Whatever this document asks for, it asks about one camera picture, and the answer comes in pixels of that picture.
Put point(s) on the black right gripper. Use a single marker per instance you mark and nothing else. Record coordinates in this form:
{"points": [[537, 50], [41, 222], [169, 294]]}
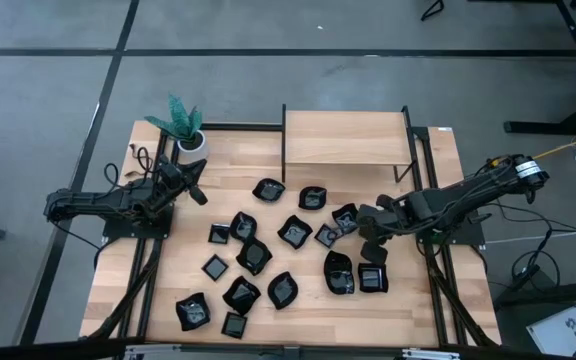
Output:
{"points": [[378, 222]]}

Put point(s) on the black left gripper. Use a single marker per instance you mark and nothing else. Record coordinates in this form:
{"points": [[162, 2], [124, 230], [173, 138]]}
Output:
{"points": [[173, 175]]}

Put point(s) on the dark round bowl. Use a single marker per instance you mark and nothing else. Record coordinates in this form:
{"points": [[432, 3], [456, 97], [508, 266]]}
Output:
{"points": [[339, 274]]}

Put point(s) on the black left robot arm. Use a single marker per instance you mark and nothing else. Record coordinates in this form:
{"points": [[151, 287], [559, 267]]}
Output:
{"points": [[93, 202]]}

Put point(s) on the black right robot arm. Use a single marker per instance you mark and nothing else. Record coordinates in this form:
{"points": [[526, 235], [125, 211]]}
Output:
{"points": [[468, 192]]}

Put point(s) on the green plant in white pot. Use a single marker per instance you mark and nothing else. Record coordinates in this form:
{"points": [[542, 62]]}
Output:
{"points": [[193, 147]]}

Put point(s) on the yellow black plug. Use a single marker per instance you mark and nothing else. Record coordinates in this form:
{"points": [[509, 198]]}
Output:
{"points": [[493, 161]]}

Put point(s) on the white cardboard box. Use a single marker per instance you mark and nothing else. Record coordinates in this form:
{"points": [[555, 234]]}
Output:
{"points": [[560, 332]]}

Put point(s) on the black crossbeam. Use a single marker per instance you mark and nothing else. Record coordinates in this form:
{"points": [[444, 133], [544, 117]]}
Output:
{"points": [[43, 352]]}

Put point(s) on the black table edge rail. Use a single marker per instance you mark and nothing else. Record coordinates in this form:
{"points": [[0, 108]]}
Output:
{"points": [[243, 126]]}

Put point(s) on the wooden shelf riser black frame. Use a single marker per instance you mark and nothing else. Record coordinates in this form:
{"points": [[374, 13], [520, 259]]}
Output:
{"points": [[345, 137]]}

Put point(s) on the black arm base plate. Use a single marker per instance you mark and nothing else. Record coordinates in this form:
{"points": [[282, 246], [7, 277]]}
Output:
{"points": [[118, 230], [470, 235]]}

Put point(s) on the black table frame rails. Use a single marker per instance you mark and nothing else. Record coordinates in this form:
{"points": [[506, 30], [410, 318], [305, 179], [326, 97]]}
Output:
{"points": [[123, 325], [438, 310]]}

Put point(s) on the silver bracket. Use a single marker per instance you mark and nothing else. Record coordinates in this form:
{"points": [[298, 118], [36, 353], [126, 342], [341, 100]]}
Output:
{"points": [[430, 355], [153, 352]]}

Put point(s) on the black desk frame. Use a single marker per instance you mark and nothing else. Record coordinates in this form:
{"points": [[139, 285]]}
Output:
{"points": [[543, 127]]}

